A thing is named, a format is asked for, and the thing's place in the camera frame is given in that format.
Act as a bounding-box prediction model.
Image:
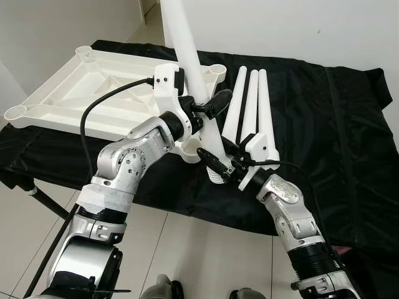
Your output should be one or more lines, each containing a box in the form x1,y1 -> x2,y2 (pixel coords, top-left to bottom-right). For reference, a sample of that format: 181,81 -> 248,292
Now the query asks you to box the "pink plastic item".
332,245 -> 357,256

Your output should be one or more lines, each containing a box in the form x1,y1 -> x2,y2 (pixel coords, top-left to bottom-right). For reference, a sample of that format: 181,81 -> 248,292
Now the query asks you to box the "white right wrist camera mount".
239,131 -> 270,192

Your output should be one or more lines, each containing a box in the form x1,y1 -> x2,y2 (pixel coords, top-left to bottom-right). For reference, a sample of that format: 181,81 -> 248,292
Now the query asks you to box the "black table cloth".
0,39 -> 399,299

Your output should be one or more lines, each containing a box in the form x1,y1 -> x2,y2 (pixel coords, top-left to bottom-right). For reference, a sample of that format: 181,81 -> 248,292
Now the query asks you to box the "white plastic children table top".
3,45 -> 228,164

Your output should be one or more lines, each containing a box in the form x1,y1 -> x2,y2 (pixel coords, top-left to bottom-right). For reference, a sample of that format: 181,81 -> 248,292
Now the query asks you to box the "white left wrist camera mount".
153,62 -> 195,135

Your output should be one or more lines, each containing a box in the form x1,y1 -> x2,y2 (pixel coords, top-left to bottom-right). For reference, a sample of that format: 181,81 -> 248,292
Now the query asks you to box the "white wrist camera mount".
239,131 -> 270,192
153,62 -> 195,135

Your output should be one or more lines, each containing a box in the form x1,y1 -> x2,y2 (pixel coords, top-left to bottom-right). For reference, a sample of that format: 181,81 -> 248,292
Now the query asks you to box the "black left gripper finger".
208,88 -> 233,120

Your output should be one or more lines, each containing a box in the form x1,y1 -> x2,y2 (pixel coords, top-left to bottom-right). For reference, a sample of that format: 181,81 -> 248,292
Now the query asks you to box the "black table frame leg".
25,181 -> 70,220

